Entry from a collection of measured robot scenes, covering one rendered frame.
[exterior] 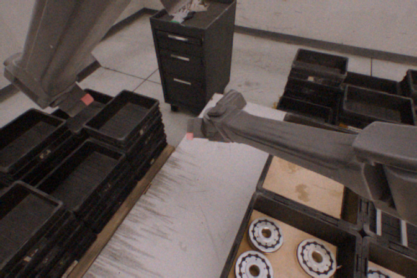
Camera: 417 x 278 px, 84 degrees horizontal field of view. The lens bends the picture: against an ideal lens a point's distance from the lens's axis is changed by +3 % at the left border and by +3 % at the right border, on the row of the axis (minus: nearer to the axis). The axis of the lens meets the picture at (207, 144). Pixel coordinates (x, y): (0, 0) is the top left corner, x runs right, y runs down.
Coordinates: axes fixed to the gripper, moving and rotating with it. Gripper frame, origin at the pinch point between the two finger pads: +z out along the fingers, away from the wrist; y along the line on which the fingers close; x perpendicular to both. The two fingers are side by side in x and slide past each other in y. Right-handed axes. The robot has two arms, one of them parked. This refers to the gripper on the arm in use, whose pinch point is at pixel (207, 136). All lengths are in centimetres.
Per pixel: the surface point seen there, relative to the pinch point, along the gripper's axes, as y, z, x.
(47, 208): 73, 48, 30
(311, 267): -30.2, -9.6, 37.0
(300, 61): -83, 97, -103
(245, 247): -13.7, -2.8, 34.2
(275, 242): -21.8, -6.1, 31.8
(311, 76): -84, 79, -79
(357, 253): -39, -16, 31
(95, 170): 62, 71, 8
